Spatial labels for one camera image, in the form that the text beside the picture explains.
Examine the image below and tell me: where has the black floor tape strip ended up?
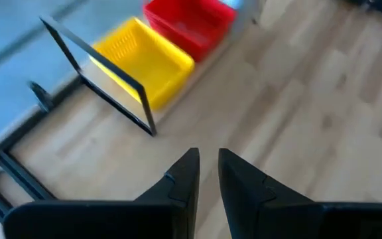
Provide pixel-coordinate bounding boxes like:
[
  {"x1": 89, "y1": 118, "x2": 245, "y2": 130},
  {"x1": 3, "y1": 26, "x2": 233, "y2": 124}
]
[{"x1": 0, "y1": 0, "x2": 89, "y2": 76}]

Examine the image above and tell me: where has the yellow plastic slotted basket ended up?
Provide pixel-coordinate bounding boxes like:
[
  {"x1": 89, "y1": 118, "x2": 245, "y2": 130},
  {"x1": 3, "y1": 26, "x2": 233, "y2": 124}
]
[{"x1": 90, "y1": 17, "x2": 196, "y2": 111}]

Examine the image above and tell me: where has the black clamp handle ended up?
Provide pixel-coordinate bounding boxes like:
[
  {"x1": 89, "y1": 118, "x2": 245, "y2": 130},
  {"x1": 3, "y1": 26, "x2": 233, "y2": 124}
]
[{"x1": 28, "y1": 81, "x2": 54, "y2": 112}]

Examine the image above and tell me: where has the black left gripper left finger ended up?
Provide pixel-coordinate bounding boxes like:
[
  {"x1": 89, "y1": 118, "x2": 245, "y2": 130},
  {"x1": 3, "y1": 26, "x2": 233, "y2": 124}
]
[{"x1": 3, "y1": 148, "x2": 200, "y2": 239}]

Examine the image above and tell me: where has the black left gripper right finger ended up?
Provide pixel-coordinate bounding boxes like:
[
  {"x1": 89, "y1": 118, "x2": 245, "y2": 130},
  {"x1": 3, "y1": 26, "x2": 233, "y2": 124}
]
[{"x1": 218, "y1": 148, "x2": 382, "y2": 239}]

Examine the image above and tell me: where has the red plastic slotted basket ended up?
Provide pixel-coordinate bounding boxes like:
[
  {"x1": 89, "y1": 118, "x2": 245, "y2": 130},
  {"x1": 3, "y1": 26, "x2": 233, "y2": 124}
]
[{"x1": 143, "y1": 0, "x2": 237, "y2": 63}]

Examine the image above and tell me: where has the black metal shelf frame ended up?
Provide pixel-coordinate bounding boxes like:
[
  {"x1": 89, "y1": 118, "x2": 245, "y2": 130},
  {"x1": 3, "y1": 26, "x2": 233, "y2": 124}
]
[{"x1": 39, "y1": 15, "x2": 158, "y2": 137}]

